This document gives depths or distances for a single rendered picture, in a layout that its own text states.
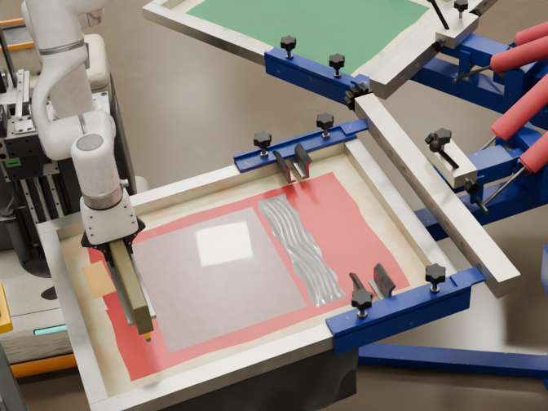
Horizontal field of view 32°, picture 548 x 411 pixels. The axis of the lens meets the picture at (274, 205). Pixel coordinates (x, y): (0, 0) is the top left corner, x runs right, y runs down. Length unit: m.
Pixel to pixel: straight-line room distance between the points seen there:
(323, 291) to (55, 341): 1.27
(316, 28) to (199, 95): 1.52
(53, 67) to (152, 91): 2.54
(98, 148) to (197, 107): 2.44
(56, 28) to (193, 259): 0.63
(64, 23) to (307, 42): 1.12
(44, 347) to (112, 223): 1.26
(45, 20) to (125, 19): 3.10
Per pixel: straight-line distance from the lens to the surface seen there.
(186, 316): 2.04
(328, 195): 2.27
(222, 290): 2.08
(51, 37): 1.82
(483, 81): 2.68
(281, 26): 2.87
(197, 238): 2.20
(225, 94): 4.27
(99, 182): 1.82
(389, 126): 2.32
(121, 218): 1.91
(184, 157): 3.95
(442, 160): 2.17
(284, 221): 2.20
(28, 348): 3.13
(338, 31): 2.83
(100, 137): 1.81
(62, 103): 2.26
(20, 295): 3.16
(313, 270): 2.09
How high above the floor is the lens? 2.46
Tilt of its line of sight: 42 degrees down
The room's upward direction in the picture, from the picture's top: 6 degrees counter-clockwise
